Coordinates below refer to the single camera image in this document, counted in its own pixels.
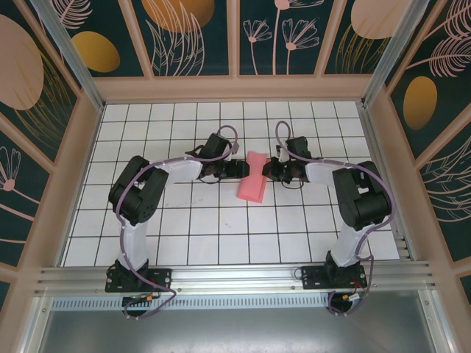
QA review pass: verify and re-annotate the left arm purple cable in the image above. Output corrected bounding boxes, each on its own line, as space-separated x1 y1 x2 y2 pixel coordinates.
112 125 238 321

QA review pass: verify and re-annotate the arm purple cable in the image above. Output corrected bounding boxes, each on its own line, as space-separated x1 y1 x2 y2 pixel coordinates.
112 125 238 321
275 120 397 318

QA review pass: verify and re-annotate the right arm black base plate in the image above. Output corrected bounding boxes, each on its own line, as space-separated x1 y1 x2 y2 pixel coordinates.
300 264 368 291

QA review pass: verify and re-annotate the white grid mat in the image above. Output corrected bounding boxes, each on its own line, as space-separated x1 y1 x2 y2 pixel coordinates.
58 101 402 268

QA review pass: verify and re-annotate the grey metal panel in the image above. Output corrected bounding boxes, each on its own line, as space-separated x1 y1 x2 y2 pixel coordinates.
35 308 448 353

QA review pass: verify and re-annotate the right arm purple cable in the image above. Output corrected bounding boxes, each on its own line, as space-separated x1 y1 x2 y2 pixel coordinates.
275 120 397 318

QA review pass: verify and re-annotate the aluminium corner post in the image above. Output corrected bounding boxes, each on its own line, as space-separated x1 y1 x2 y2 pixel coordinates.
29 0 107 112
361 0 424 108

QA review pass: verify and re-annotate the pink paper sheet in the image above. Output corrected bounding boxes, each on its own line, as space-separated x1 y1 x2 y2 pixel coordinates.
237 150 269 204

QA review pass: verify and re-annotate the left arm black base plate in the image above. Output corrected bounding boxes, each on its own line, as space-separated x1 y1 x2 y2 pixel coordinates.
105 267 173 294

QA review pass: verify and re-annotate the aluminium side rail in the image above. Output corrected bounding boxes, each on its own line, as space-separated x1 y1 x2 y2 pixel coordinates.
358 102 419 263

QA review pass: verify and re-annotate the long aluminium base rail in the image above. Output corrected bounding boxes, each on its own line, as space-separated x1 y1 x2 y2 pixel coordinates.
35 260 439 295

